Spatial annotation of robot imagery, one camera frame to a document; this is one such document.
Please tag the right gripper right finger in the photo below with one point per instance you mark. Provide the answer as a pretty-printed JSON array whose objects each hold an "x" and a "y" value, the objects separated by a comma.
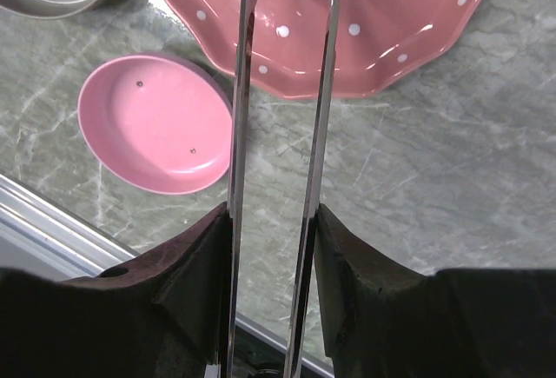
[{"x": 381, "y": 319}]

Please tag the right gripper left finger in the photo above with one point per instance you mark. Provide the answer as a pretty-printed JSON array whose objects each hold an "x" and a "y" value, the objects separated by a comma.
[{"x": 157, "y": 315}]

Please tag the pink round lid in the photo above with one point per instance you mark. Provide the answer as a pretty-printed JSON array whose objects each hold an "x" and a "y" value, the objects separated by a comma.
[{"x": 157, "y": 121}]

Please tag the metal tongs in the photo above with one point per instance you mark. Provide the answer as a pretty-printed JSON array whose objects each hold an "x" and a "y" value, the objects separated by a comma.
[{"x": 276, "y": 160}]

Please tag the pink polka dot plate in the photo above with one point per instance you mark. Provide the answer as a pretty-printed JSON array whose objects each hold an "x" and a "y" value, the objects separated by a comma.
[{"x": 378, "y": 41}]

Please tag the aluminium rail frame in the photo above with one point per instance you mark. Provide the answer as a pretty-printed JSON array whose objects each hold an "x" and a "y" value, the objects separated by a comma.
[{"x": 45, "y": 239}]

